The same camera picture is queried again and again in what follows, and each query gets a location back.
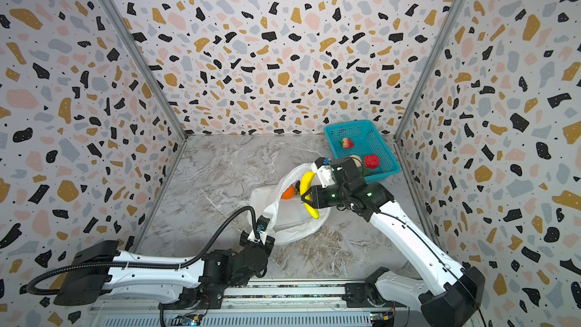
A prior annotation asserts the teal plastic mesh basket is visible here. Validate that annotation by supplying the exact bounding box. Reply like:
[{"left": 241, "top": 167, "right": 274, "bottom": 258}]
[{"left": 324, "top": 121, "right": 401, "bottom": 183}]

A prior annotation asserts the cream pear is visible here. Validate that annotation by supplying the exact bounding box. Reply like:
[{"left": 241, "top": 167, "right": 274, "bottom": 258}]
[{"left": 350, "top": 154, "right": 363, "bottom": 167}]

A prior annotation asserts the left aluminium corner post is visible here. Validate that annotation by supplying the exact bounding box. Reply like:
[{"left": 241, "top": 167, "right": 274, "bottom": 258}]
[{"left": 98, "top": 0, "right": 187, "bottom": 142}]

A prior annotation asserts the yellow banana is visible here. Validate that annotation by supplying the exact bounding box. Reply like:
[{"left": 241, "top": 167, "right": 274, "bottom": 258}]
[{"left": 299, "top": 171, "right": 319, "bottom": 219}]

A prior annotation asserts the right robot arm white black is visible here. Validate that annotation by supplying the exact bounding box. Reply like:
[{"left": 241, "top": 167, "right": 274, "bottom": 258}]
[{"left": 299, "top": 157, "right": 486, "bottom": 326}]

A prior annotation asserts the orange fruit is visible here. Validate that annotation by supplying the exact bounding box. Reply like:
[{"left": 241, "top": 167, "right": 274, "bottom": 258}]
[{"left": 281, "top": 186, "right": 296, "bottom": 200}]

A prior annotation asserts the right aluminium corner post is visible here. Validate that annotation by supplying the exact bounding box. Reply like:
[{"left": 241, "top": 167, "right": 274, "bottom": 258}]
[{"left": 393, "top": 0, "right": 465, "bottom": 143}]

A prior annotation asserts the red strawberry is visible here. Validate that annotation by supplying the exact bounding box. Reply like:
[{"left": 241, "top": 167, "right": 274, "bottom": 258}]
[{"left": 340, "top": 138, "right": 355, "bottom": 149}]

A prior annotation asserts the black corrugated cable conduit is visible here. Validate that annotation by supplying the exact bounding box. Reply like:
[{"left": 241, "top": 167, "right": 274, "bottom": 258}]
[{"left": 26, "top": 205, "right": 262, "bottom": 296}]

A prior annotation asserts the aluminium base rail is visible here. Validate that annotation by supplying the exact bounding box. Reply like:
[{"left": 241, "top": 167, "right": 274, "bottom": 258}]
[{"left": 83, "top": 274, "right": 429, "bottom": 326}]

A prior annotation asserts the red apple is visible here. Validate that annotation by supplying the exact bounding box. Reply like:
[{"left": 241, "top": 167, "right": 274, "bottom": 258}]
[{"left": 363, "top": 154, "right": 381, "bottom": 170}]

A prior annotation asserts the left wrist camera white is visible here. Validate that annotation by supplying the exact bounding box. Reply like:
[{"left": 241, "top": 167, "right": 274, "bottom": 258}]
[{"left": 256, "top": 215, "right": 270, "bottom": 234}]

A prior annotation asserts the aluminium corner post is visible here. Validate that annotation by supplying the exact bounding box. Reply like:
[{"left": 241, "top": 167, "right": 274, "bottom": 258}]
[
  {"left": 98, "top": 0, "right": 187, "bottom": 142},
  {"left": 393, "top": 0, "right": 465, "bottom": 143}
]

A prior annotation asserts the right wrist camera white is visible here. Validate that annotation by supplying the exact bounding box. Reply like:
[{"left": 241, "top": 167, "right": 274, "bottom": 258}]
[{"left": 311, "top": 157, "right": 335, "bottom": 188}]

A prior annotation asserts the white plastic bag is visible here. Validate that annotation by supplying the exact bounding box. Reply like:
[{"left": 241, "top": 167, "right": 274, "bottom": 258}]
[{"left": 250, "top": 163, "right": 331, "bottom": 245}]

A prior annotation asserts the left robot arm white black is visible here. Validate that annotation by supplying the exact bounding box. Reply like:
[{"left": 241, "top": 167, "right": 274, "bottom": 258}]
[{"left": 54, "top": 232, "right": 275, "bottom": 310}]

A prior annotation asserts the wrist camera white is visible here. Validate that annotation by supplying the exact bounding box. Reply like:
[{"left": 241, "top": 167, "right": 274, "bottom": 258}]
[
  {"left": 311, "top": 157, "right": 335, "bottom": 188},
  {"left": 256, "top": 215, "right": 270, "bottom": 234}
]

